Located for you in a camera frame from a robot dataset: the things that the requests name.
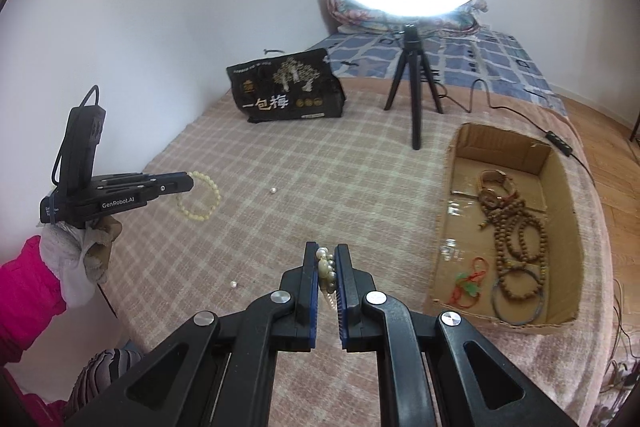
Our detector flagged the white pearl necklace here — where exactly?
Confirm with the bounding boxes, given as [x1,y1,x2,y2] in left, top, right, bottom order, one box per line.
[314,246,342,313]

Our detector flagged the brown wooden bead necklace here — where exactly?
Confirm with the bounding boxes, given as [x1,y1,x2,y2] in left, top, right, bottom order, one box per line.
[476,185,550,308]

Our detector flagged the pink sleeve forearm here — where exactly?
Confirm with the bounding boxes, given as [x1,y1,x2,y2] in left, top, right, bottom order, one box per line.
[0,235,66,366]

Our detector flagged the cables on floor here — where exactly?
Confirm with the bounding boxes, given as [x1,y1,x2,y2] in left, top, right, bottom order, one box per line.
[602,281,640,408]

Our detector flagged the blue patterned bed sheet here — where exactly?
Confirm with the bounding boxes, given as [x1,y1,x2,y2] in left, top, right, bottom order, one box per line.
[314,27,566,116]

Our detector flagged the brown cardboard box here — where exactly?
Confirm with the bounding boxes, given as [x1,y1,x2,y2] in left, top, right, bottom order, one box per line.
[424,122,584,334]

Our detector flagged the folded floral quilt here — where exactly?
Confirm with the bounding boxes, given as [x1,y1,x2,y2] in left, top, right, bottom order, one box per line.
[325,0,494,39]

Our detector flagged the left white gloved hand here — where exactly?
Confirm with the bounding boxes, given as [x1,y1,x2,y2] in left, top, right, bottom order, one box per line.
[40,216,122,308]

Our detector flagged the dark thin bangle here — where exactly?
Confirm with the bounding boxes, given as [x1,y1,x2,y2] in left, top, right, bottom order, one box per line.
[490,268,546,326]

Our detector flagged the green jade red cord pendant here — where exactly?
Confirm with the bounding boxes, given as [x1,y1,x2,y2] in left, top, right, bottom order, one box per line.
[448,257,489,309]

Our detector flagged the red strap wristwatch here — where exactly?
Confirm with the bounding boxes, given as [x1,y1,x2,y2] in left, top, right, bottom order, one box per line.
[478,169,518,202]

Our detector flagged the black snack bag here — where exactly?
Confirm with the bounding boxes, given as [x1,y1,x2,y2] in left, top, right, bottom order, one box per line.
[227,48,346,124]

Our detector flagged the cream bead bracelet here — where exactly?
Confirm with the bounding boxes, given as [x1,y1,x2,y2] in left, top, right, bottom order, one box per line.
[176,171,222,223]

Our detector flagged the black light cable with switch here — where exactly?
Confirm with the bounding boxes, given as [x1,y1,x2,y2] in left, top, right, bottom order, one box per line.
[429,78,601,198]

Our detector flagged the black tripod stand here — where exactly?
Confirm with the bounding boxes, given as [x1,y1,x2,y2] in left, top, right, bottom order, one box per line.
[384,24,444,150]

